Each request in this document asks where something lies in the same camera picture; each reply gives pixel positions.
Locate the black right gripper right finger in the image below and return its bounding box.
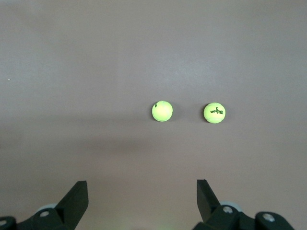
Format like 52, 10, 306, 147
191, 178, 295, 230

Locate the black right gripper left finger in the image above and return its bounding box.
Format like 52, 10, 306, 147
0, 180, 89, 230

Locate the yellow tennis ball Wilson print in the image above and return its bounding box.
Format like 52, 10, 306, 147
203, 102, 226, 124

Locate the yellow tennis ball small mark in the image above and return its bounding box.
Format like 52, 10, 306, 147
151, 100, 174, 122

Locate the brown table mat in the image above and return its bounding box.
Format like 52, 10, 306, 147
0, 0, 307, 230

